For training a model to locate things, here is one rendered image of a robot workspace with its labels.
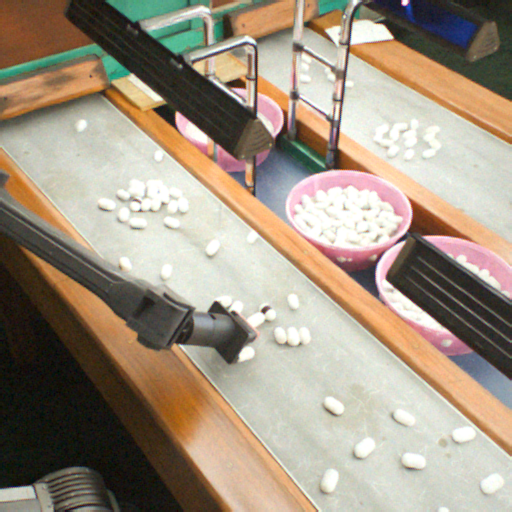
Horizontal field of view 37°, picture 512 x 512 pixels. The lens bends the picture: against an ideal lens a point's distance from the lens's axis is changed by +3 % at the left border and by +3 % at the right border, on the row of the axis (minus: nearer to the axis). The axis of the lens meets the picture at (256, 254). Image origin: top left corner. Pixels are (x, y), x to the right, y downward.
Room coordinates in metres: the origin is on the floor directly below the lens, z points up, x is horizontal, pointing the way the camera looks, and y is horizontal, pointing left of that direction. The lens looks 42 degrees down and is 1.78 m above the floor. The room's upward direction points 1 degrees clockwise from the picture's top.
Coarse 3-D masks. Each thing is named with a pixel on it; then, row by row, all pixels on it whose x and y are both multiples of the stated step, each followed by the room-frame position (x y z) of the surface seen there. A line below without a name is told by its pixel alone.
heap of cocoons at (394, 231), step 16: (320, 192) 1.35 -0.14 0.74; (336, 192) 1.36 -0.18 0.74; (352, 192) 1.35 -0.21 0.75; (368, 192) 1.36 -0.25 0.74; (304, 208) 1.31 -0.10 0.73; (320, 208) 1.30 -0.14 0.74; (336, 208) 1.29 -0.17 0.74; (352, 208) 1.30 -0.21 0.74; (368, 208) 1.32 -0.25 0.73; (384, 208) 1.30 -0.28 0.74; (304, 224) 1.24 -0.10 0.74; (320, 224) 1.24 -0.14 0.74; (336, 224) 1.24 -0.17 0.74; (352, 224) 1.24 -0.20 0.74; (368, 224) 1.24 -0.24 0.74; (384, 224) 1.25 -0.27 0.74; (400, 224) 1.26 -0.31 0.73; (320, 240) 1.19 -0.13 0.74; (336, 240) 1.19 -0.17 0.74; (352, 240) 1.19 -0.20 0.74; (368, 240) 1.19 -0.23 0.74; (384, 240) 1.19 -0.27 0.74
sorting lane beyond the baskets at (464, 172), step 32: (288, 64) 1.93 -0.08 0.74; (352, 64) 1.93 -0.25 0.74; (320, 96) 1.77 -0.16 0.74; (352, 96) 1.77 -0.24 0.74; (384, 96) 1.77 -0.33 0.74; (416, 96) 1.77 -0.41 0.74; (352, 128) 1.62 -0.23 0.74; (448, 128) 1.62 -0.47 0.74; (480, 128) 1.62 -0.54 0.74; (384, 160) 1.48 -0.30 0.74; (416, 160) 1.48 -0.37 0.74; (448, 160) 1.48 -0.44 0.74; (480, 160) 1.48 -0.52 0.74; (448, 192) 1.36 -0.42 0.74; (480, 192) 1.36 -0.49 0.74
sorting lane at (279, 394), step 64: (0, 128) 1.57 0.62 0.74; (64, 128) 1.58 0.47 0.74; (128, 128) 1.59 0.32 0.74; (64, 192) 1.33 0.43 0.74; (192, 192) 1.34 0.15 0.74; (128, 256) 1.13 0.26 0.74; (192, 256) 1.13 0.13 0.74; (256, 256) 1.14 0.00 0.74; (320, 320) 0.96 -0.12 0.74; (256, 384) 0.81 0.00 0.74; (320, 384) 0.81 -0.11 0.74; (384, 384) 0.82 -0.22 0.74; (320, 448) 0.69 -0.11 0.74; (384, 448) 0.69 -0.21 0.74; (448, 448) 0.70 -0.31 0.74
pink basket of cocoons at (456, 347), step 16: (432, 240) 1.17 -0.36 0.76; (448, 240) 1.17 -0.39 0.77; (464, 240) 1.17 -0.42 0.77; (384, 256) 1.11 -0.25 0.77; (480, 256) 1.14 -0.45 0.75; (496, 256) 1.12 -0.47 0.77; (384, 272) 1.09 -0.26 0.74; (496, 272) 1.10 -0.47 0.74; (432, 336) 0.93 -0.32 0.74; (448, 336) 0.92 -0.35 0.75; (448, 352) 0.94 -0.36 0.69; (464, 352) 0.95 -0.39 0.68
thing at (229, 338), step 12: (216, 312) 0.89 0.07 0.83; (228, 312) 0.88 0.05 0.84; (216, 324) 0.83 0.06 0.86; (228, 324) 0.85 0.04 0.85; (240, 324) 0.85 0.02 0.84; (216, 336) 0.82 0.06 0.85; (228, 336) 0.83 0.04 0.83; (240, 336) 0.84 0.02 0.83; (252, 336) 0.84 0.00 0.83; (216, 348) 0.84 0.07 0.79; (228, 348) 0.83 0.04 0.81; (240, 348) 0.82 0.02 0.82; (228, 360) 0.82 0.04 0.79
